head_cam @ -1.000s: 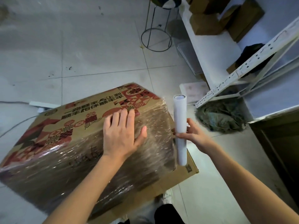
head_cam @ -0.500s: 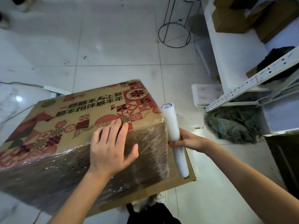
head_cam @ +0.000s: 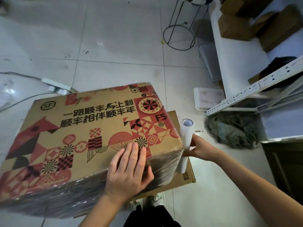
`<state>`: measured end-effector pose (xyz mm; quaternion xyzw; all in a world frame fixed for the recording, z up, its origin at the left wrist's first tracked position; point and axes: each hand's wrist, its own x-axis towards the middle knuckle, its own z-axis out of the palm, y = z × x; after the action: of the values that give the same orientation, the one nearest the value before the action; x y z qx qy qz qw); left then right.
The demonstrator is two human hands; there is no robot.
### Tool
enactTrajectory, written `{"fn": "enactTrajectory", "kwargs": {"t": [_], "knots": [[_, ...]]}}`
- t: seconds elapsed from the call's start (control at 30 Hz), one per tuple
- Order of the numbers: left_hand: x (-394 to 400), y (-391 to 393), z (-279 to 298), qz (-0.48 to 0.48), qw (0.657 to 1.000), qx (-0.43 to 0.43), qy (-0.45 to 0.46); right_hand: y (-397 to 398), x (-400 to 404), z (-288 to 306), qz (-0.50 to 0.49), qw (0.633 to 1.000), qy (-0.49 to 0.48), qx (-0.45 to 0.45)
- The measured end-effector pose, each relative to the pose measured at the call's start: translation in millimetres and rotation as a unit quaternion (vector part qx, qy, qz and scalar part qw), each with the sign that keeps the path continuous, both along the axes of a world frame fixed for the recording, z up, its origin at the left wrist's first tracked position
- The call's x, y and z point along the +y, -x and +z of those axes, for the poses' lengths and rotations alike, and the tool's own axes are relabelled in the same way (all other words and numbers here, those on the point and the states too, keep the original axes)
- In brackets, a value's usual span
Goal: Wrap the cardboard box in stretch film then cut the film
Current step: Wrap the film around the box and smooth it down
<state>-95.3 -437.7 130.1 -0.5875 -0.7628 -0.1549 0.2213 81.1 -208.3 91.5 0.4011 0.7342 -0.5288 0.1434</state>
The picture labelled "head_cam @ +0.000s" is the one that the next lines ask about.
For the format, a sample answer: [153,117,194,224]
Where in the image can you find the white stretch film roll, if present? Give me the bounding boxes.
[176,119,195,174]

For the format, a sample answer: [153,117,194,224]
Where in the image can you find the white perforated metal rail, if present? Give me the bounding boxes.
[206,55,303,116]

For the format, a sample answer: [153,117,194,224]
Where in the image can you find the person's left forearm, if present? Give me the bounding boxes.
[78,192,130,227]

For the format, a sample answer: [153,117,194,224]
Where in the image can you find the long brown cardboard box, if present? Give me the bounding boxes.
[258,4,303,54]

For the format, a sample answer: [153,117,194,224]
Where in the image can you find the person's black trousers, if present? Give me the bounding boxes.
[123,205,183,227]

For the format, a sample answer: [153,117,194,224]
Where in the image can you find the dark wooden cabinet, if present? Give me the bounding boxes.
[261,139,303,206]

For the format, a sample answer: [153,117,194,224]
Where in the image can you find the white plastic tray lid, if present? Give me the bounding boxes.
[193,87,226,111]

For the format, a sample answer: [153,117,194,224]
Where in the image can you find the translucent plastic storage bin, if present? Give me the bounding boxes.
[197,42,223,82]

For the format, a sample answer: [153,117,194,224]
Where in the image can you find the person's right forearm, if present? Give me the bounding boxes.
[214,150,303,227]

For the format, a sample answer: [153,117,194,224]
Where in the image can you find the person's right hand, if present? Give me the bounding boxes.
[182,134,223,163]

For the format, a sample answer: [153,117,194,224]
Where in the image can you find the person's left hand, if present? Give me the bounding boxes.
[104,142,155,201]

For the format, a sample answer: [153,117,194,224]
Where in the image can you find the white shelf unit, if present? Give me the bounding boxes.
[209,0,303,143]

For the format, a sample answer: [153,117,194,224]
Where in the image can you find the person's white shoe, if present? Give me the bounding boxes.
[129,198,145,212]
[150,192,166,208]

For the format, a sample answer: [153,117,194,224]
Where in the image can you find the large red patterned cardboard box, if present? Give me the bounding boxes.
[0,82,184,219]

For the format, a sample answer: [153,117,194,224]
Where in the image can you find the stacked brown cardboard box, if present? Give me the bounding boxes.
[219,0,277,19]

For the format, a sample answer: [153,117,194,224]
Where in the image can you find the grey power cable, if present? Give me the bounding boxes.
[0,92,60,112]
[0,72,43,81]

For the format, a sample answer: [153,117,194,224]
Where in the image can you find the white power strip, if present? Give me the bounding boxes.
[41,78,72,92]

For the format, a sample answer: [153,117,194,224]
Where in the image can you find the small brown cardboard box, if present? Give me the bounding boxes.
[218,14,253,42]

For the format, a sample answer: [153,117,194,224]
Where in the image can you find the black cloth bag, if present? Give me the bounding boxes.
[259,56,303,90]

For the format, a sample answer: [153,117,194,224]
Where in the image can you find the black wire metal stand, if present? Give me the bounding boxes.
[163,0,209,51]

